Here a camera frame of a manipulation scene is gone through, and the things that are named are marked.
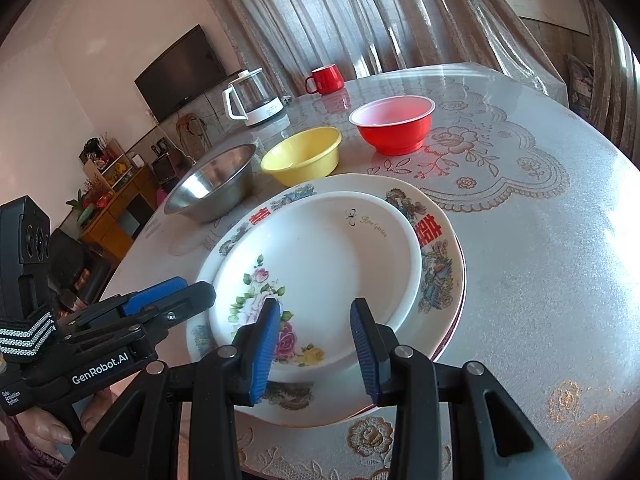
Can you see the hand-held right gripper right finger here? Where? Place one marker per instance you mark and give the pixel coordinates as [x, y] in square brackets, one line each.
[365, 355]

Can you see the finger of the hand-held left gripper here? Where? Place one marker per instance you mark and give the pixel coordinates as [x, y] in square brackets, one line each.
[192, 302]
[150, 296]

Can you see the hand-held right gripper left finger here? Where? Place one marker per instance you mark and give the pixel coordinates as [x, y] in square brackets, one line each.
[262, 350]

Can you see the white rose print plate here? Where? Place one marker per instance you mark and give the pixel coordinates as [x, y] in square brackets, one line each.
[325, 265]

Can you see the large pink-rimmed floral plate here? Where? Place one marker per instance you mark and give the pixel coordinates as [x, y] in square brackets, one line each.
[460, 294]

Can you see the blue and red print plate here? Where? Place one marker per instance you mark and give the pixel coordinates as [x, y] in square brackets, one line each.
[435, 260]

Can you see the stainless steel bowl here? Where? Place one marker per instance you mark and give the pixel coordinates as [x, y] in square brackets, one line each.
[215, 185]

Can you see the yellow plastic bowl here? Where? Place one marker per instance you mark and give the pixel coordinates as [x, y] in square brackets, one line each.
[305, 157]

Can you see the red plastic bowl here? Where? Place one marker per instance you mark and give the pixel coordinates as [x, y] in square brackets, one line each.
[395, 132]

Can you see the person's left hand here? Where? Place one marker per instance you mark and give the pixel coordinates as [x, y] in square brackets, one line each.
[47, 430]

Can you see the wooden cabinet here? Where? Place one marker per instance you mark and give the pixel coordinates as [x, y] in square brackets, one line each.
[120, 215]

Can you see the black padded chair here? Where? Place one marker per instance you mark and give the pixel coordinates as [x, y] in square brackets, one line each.
[70, 260]

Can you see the small wooden shelf with ornaments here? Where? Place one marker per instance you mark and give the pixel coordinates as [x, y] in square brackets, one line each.
[107, 162]

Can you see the folded wooden chair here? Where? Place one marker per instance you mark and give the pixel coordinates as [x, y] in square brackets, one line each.
[192, 135]

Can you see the white electric glass kettle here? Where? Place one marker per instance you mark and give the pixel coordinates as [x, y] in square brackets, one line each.
[260, 102]

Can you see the red mug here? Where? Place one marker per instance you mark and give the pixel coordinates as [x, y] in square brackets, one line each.
[327, 80]

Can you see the wide beige sheer curtain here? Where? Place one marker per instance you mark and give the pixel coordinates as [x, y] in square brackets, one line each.
[375, 10]

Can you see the grey patterned bag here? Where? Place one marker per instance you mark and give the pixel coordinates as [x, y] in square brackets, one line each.
[580, 82]

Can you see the narrow beige sheer curtain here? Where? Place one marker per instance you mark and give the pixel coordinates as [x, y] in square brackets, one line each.
[617, 60]

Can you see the black wall television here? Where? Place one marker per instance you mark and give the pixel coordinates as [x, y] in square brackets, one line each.
[180, 72]

